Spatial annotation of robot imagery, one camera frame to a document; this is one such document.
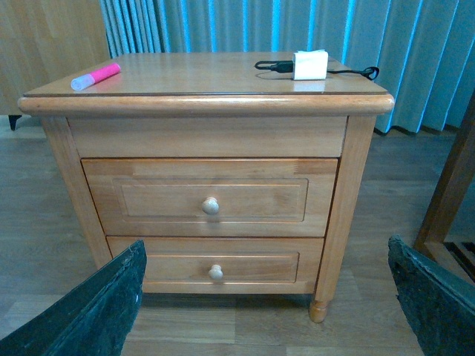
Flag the pink marker with clear cap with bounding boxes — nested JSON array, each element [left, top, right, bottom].
[[71, 63, 121, 91]]

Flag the dark wooden furniture frame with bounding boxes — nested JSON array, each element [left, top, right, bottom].
[[413, 97, 474, 285]]

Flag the white charger block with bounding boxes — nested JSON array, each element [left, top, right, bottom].
[[292, 50, 329, 81]]

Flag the light wooden cabinet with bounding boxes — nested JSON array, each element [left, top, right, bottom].
[[1, 1, 110, 130]]

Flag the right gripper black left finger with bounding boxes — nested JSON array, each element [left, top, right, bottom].
[[1, 240, 147, 355]]

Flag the black cable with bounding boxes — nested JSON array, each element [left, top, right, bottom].
[[254, 59, 381, 80]]

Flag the grey-blue curtain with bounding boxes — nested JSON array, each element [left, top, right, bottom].
[[99, 0, 474, 133]]

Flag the wooden nightstand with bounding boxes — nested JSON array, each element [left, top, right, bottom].
[[18, 53, 394, 323]]

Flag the wooden drawer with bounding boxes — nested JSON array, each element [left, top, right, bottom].
[[82, 159, 338, 237], [105, 235, 325, 295]]

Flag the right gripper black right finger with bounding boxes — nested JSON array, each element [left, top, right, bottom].
[[388, 235, 474, 355]]

